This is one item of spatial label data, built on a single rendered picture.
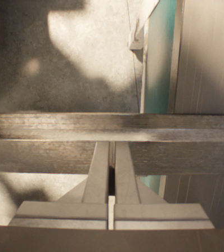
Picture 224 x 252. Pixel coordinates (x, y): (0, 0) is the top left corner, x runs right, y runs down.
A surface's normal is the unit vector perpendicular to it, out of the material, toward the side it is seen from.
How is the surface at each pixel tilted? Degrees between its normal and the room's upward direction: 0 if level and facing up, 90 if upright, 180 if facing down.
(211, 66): 0
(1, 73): 0
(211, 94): 0
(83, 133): 75
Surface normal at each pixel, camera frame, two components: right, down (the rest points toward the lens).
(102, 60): -0.01, 0.29
